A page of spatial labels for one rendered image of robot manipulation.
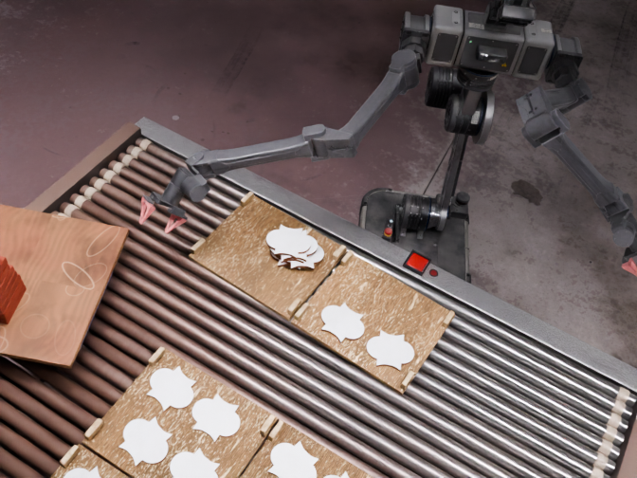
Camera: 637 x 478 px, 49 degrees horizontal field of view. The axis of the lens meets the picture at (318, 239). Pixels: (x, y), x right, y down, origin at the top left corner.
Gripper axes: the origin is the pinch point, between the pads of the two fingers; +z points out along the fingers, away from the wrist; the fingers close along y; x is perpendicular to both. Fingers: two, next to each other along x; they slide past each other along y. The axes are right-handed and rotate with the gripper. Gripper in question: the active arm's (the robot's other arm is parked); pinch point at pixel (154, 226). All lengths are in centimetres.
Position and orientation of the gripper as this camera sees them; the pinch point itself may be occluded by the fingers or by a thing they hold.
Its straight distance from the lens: 221.4
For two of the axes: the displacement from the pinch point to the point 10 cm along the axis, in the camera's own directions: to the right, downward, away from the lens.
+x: -5.5, -4.7, 6.9
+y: 6.5, 2.9, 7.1
